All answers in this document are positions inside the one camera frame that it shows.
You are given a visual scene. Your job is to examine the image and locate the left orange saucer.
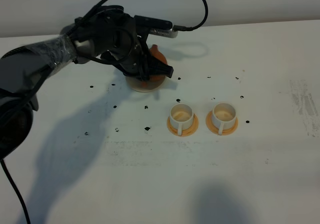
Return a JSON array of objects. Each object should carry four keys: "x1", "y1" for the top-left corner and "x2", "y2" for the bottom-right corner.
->
[{"x1": 166, "y1": 115, "x2": 199, "y2": 137}]

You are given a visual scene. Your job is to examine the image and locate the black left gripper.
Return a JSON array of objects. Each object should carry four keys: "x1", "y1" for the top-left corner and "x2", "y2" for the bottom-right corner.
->
[{"x1": 74, "y1": 6, "x2": 174, "y2": 81}]

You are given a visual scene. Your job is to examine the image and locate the right orange saucer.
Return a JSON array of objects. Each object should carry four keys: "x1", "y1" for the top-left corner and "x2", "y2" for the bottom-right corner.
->
[{"x1": 205, "y1": 112, "x2": 238, "y2": 135}]

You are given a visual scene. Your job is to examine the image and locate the left white teacup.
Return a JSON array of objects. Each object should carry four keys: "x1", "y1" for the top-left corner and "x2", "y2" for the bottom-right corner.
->
[{"x1": 169, "y1": 103, "x2": 195, "y2": 136}]

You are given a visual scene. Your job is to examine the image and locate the white teacup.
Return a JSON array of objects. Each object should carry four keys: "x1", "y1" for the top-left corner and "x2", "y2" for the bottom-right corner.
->
[
  {"x1": 211, "y1": 102, "x2": 237, "y2": 135},
  {"x1": 169, "y1": 103, "x2": 195, "y2": 136}
]

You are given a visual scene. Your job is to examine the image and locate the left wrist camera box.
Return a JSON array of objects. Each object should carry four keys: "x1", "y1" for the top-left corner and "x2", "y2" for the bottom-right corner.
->
[{"x1": 134, "y1": 16, "x2": 178, "y2": 38}]

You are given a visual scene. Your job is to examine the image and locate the brown clay teapot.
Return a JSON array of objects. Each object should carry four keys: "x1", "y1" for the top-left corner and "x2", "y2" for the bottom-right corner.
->
[{"x1": 141, "y1": 45, "x2": 168, "y2": 88}]

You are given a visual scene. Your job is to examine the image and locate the black braided camera cable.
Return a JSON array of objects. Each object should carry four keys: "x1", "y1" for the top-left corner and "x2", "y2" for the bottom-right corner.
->
[{"x1": 32, "y1": 0, "x2": 209, "y2": 94}]

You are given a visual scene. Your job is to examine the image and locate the orange saucer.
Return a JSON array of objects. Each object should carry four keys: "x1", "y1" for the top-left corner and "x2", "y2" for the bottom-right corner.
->
[
  {"x1": 205, "y1": 112, "x2": 238, "y2": 135},
  {"x1": 166, "y1": 115, "x2": 199, "y2": 137}
]

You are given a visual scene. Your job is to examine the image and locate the cream round teapot coaster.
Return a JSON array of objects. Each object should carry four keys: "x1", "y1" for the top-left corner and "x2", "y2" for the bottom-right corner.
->
[{"x1": 124, "y1": 74, "x2": 167, "y2": 93}]

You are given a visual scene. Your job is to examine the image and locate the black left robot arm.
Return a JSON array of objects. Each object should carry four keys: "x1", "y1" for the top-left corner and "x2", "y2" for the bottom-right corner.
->
[{"x1": 0, "y1": 6, "x2": 173, "y2": 158}]

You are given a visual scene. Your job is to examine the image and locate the right white teacup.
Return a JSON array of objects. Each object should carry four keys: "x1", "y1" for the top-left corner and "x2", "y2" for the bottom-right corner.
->
[{"x1": 211, "y1": 102, "x2": 237, "y2": 135}]

